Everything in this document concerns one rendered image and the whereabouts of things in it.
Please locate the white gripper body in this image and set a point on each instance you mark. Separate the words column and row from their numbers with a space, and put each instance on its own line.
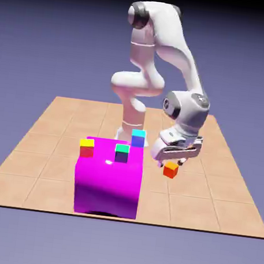
column 164, row 150

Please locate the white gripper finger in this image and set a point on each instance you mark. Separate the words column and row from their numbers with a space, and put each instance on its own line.
column 160, row 163
column 181, row 161

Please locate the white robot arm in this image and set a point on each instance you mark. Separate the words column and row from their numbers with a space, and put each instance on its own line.
column 167, row 34

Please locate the small orange cube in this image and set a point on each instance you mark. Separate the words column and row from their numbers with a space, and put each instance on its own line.
column 170, row 170

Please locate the small cyan cube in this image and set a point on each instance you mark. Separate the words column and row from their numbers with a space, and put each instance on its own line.
column 137, row 138

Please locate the small green cube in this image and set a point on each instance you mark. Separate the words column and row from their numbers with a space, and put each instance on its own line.
column 121, row 154

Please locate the small yellow cube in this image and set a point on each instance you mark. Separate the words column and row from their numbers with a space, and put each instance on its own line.
column 86, row 148

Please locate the large magenta box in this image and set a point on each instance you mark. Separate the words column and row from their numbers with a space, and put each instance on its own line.
column 106, row 184

